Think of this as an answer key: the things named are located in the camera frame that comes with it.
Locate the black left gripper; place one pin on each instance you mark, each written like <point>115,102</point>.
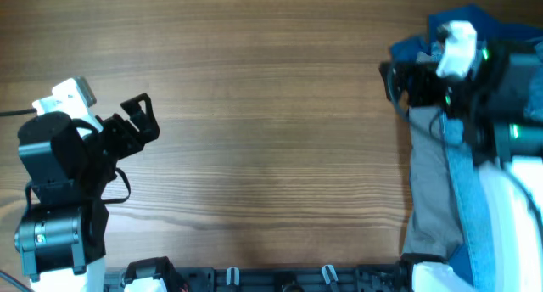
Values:
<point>148,128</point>

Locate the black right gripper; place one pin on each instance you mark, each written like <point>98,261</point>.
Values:
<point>422,78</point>

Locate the grey trousers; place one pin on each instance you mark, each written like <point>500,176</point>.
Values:
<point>434,225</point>

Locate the dark blue garment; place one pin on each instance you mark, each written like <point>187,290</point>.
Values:
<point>487,27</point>

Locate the light blue denim jeans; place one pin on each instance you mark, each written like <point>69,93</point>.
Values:
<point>471,198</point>

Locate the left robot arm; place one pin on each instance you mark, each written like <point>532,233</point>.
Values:
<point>70,161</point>

